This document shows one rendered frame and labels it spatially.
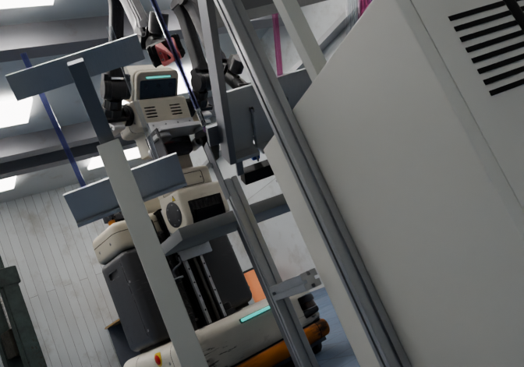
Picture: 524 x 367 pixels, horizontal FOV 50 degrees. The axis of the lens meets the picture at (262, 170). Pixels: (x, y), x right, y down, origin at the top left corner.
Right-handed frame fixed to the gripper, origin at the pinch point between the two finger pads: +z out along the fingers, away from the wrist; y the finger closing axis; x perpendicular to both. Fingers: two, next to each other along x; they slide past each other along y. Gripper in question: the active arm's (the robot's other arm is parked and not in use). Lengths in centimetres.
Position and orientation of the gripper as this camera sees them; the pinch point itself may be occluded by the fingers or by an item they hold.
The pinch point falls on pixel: (175, 56)
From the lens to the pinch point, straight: 160.9
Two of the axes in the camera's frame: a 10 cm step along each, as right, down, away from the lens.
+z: 4.6, 3.6, -8.1
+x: 2.9, 8.0, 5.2
